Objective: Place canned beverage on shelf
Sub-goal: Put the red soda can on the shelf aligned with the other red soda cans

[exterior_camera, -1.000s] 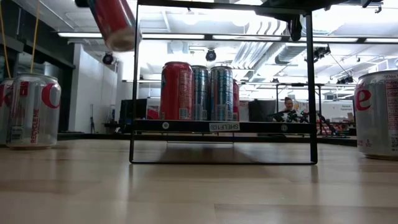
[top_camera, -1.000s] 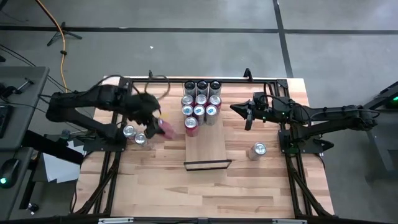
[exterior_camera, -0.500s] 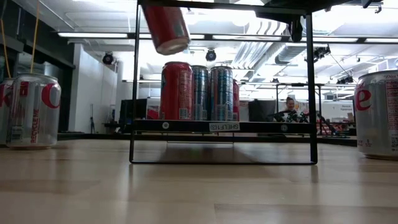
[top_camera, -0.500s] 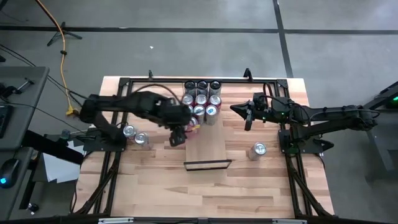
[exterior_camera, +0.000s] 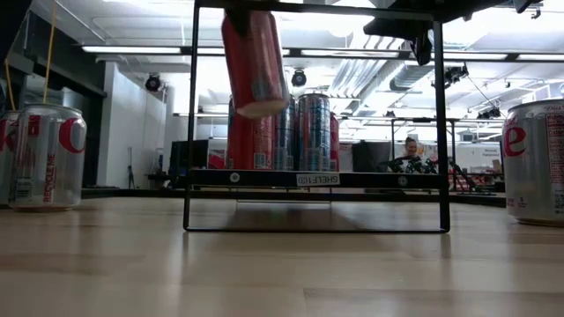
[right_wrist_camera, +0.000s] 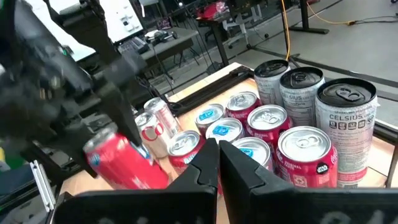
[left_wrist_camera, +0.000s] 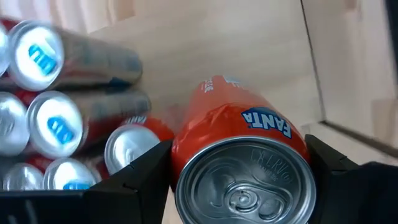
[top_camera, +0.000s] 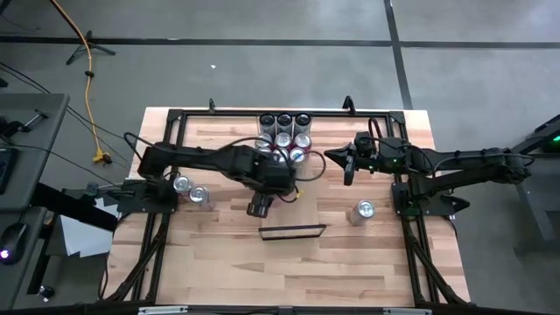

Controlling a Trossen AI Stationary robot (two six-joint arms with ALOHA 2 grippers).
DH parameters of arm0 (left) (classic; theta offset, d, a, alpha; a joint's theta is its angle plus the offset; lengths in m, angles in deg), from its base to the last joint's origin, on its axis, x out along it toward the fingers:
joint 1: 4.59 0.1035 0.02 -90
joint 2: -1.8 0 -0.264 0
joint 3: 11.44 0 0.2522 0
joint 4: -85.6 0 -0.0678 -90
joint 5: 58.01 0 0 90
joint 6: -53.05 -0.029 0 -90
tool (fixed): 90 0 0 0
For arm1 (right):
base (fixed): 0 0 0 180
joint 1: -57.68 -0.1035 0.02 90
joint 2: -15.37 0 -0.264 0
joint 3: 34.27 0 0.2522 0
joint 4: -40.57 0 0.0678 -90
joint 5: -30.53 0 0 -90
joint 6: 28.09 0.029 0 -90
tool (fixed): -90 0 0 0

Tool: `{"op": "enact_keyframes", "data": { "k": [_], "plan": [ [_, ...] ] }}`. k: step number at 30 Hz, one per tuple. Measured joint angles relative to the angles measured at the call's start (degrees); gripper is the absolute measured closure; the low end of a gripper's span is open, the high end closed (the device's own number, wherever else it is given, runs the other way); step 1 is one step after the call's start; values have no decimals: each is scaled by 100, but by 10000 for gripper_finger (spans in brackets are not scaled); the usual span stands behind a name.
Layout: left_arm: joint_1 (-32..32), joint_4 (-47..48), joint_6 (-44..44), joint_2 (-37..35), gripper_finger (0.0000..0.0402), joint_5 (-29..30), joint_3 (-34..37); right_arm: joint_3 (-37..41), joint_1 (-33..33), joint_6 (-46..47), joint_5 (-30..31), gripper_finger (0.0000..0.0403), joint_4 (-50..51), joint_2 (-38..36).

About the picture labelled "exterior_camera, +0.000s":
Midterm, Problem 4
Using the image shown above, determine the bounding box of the red white box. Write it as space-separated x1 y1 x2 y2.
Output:
207 149 228 171

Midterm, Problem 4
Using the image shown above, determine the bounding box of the wooden shelf with black frame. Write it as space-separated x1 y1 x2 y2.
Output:
182 0 452 233

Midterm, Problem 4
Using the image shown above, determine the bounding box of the silver Diet Coke can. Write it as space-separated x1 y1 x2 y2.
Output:
0 109 22 208
501 99 564 228
8 103 88 211

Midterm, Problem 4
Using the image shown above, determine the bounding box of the yellow extension cable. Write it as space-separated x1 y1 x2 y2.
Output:
3 0 58 112

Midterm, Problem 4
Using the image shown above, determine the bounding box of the black ceiling camera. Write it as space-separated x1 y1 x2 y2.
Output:
442 63 471 88

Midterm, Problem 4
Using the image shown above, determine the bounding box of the silver ventilation duct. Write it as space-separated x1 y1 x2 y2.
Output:
390 60 438 92

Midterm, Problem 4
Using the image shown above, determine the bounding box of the black monitor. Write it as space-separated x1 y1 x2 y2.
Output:
169 139 210 177

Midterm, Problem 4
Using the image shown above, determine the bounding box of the person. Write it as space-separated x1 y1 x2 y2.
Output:
398 136 424 162

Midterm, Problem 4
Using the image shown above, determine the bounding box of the slim silver blue can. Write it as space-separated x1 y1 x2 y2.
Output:
272 94 300 172
297 92 331 173

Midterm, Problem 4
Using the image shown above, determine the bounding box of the long ceiling light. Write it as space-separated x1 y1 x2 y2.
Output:
81 45 182 55
442 51 508 62

